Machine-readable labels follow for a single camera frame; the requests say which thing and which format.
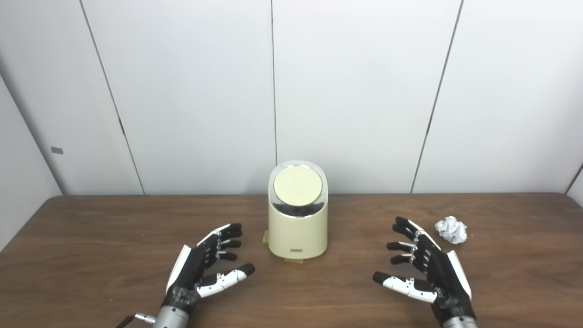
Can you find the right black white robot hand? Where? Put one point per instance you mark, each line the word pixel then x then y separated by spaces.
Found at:
pixel 444 278

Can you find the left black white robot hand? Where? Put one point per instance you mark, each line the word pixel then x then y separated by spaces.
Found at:
pixel 191 269

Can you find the white paper ball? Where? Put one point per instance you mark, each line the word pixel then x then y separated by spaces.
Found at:
pixel 452 230

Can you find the cream-colored desktop trash bin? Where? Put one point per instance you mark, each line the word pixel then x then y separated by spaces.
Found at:
pixel 297 234

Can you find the cream round bin lid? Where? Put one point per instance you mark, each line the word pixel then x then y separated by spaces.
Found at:
pixel 298 186

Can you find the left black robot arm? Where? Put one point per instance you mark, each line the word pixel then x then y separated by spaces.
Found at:
pixel 171 318

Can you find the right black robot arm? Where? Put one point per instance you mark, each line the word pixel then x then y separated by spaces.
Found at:
pixel 460 323

